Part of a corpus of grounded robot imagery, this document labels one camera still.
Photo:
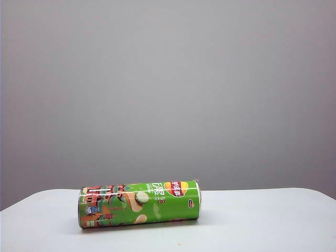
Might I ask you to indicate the green chips can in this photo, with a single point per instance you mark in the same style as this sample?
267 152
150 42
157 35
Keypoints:
147 207

